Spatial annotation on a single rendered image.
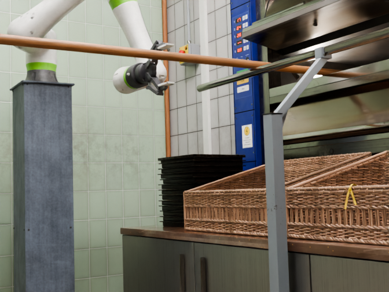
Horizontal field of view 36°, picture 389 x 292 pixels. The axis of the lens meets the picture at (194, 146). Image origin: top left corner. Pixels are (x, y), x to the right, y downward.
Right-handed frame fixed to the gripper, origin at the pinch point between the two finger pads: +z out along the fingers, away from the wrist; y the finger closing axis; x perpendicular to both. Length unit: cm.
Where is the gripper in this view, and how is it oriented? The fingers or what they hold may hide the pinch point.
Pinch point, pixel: (169, 64)
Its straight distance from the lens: 210.9
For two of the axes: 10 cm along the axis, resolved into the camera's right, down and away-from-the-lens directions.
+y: 0.2, 10.0, -0.7
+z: 5.3, -0.7, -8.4
